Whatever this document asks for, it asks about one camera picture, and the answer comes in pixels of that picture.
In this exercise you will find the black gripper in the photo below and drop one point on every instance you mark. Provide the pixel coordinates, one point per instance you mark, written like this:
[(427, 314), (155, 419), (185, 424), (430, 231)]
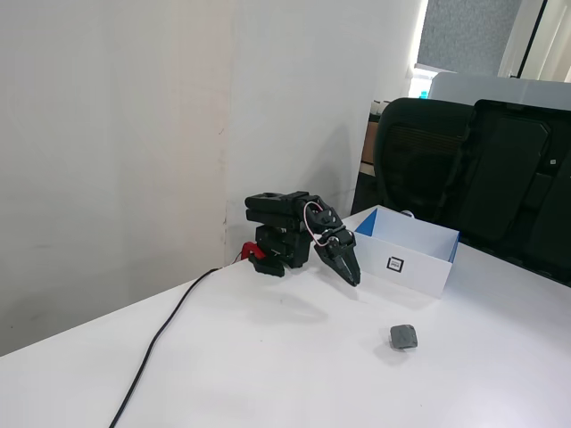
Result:
[(337, 255)]

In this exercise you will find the gray block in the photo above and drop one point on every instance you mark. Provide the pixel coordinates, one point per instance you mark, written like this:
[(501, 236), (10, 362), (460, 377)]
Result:
[(403, 336)]

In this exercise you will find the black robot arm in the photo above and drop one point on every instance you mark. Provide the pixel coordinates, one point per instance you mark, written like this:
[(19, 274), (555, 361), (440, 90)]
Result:
[(272, 209)]

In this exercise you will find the blue and white cardboard box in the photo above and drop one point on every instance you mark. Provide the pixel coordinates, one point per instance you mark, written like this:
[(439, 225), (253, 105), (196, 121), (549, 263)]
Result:
[(415, 272)]

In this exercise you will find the small silver object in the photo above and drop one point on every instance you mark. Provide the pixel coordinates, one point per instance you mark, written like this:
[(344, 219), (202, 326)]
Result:
[(407, 213)]

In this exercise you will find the red table clamp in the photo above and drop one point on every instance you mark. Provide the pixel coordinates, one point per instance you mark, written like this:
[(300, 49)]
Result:
[(247, 249)]

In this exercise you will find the black mesh office chair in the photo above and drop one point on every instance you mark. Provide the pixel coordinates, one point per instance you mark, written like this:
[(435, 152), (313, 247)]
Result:
[(415, 178)]

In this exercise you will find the gray window blind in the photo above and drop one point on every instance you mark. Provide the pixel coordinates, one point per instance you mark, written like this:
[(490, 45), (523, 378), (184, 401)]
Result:
[(464, 31)]

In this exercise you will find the black window frame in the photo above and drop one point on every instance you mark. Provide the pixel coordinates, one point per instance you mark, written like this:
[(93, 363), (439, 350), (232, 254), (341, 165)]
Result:
[(533, 35)]

